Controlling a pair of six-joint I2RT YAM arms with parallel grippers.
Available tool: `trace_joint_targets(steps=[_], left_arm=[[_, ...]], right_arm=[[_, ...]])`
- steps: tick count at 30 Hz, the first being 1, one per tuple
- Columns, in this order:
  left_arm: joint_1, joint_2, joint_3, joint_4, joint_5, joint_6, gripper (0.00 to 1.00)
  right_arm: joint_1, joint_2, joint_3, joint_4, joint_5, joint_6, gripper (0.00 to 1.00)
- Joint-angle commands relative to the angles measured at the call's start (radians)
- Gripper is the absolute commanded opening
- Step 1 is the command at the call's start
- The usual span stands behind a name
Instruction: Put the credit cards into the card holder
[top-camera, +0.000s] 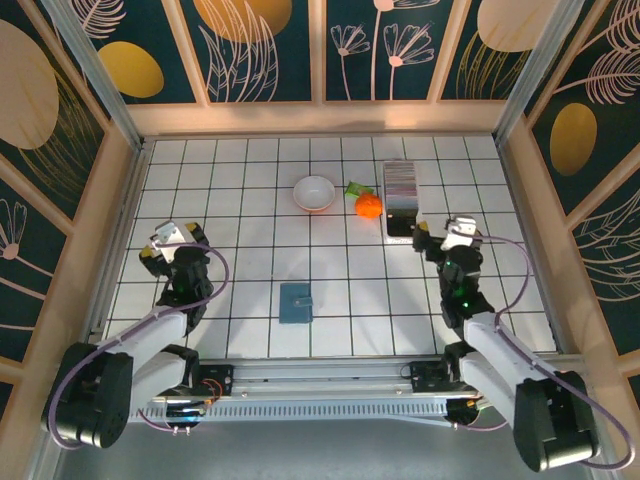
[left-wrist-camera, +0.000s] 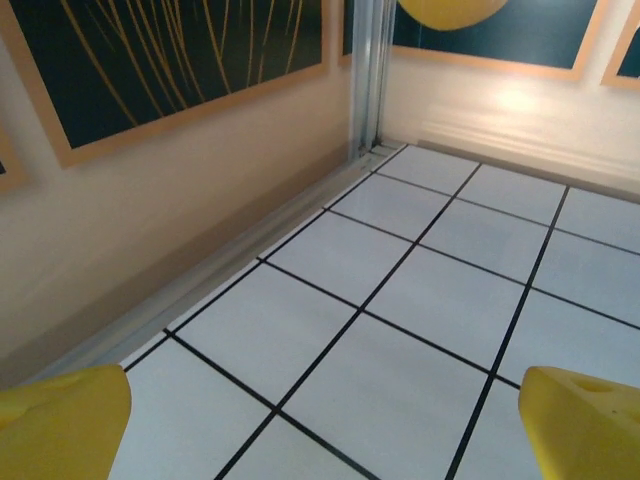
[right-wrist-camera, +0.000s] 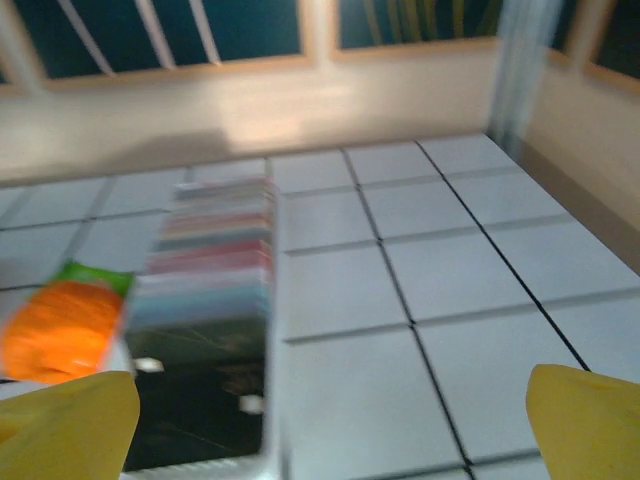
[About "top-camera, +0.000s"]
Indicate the blue leather card holder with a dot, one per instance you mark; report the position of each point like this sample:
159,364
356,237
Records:
295,305

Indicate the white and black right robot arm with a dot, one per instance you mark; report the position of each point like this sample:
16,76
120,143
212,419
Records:
500,350

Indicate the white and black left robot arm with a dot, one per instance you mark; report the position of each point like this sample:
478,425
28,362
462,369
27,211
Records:
150,330

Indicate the row of plastic cards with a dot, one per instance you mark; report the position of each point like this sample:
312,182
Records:
400,185

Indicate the orange toy fruit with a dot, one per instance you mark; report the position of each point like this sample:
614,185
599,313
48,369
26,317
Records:
368,206

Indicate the green packet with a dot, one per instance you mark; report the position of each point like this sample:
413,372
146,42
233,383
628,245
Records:
356,188

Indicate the white bowl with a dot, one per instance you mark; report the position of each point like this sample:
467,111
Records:
314,192

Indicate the black controller board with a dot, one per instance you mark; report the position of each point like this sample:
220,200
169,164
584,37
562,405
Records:
185,412
465,412

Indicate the aluminium table side rail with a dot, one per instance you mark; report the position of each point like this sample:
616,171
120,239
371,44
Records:
530,235
120,235

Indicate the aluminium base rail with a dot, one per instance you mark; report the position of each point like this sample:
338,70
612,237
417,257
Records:
320,377

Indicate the aluminium frame post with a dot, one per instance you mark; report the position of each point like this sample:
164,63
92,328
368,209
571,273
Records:
100,85
530,75

